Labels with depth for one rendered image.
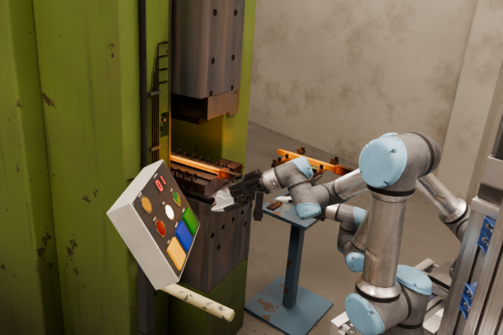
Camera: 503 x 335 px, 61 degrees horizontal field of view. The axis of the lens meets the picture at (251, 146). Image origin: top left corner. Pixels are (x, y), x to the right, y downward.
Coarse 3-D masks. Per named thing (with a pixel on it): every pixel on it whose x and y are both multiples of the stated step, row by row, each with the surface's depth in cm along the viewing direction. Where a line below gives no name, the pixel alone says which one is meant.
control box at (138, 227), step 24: (144, 168) 148; (144, 192) 127; (168, 192) 142; (120, 216) 118; (144, 216) 121; (144, 240) 120; (168, 240) 128; (192, 240) 144; (144, 264) 123; (168, 264) 123
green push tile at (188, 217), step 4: (188, 208) 149; (184, 212) 147; (188, 212) 148; (184, 216) 144; (188, 216) 146; (192, 216) 150; (184, 220) 144; (188, 220) 145; (192, 220) 149; (188, 224) 144; (192, 224) 147; (196, 224) 150; (192, 228) 146; (196, 228) 149; (192, 232) 145
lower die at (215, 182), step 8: (192, 160) 205; (200, 160) 206; (176, 168) 195; (184, 168) 195; (192, 168) 196; (200, 168) 194; (176, 176) 189; (184, 176) 189; (200, 176) 188; (208, 176) 189; (216, 176) 189; (184, 184) 188; (200, 184) 183; (208, 184) 184; (216, 184) 191; (224, 184) 197; (200, 192) 184; (208, 192) 186
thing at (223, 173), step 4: (172, 156) 203; (176, 156) 204; (176, 160) 201; (180, 160) 200; (184, 160) 200; (188, 160) 200; (188, 164) 198; (192, 164) 197; (196, 164) 197; (200, 164) 197; (204, 168) 194; (208, 168) 193; (212, 168) 193; (216, 168) 193; (224, 168) 192; (216, 172) 191; (220, 172) 189; (224, 172) 189; (228, 172) 189; (232, 172) 190; (220, 176) 190; (224, 176) 190; (228, 176) 190; (232, 176) 189; (240, 176) 187
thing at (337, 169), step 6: (282, 150) 234; (294, 156) 229; (300, 156) 227; (312, 162) 223; (318, 162) 220; (324, 162) 221; (330, 168) 217; (336, 168) 215; (342, 168) 213; (348, 168) 212; (342, 174) 214
